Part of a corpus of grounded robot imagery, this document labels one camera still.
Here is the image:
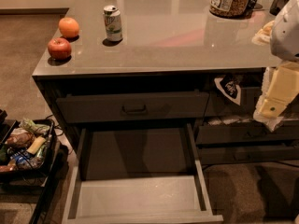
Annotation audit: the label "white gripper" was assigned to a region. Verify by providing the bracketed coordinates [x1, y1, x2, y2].
[258, 62, 299, 118]

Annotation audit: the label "grey drawer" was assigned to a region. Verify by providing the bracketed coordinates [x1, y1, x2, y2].
[195, 118, 299, 145]
[63, 124, 223, 224]
[198, 145, 299, 165]
[205, 87, 262, 117]
[56, 91, 209, 123]

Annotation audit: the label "white packets in drawer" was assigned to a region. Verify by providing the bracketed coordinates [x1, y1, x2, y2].
[206, 115, 252, 125]

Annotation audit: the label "black white chip bag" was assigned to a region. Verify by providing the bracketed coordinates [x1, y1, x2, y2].
[214, 74, 241, 105]

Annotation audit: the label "grey counter cabinet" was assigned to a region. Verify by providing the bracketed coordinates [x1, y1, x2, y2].
[31, 0, 299, 173]

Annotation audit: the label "white green soda can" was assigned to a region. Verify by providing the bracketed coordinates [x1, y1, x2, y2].
[103, 5, 122, 42]

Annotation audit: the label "orange fruit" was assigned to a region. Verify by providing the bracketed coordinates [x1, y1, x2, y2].
[58, 17, 79, 38]

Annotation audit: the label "red apple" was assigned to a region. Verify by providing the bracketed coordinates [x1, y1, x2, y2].
[48, 37, 72, 60]

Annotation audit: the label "black bin of snacks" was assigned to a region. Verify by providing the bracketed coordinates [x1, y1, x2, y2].
[0, 119, 56, 181]

